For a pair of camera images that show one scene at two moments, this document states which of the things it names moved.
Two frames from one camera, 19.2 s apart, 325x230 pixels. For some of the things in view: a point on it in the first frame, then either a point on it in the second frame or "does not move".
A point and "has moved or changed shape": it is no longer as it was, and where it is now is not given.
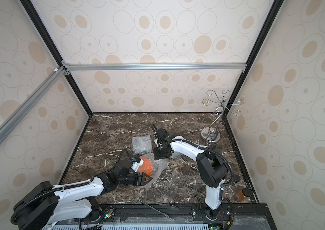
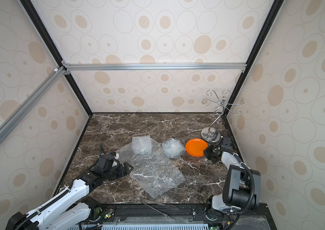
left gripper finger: (145, 178) to (125, 169)
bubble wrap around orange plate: (152, 167) has moved or changed shape
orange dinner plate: (146, 166) has moved or changed shape
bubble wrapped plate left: (141, 144) does not move
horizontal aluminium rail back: (154, 66) does not move
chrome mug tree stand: (211, 134) does not move
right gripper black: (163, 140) to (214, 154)
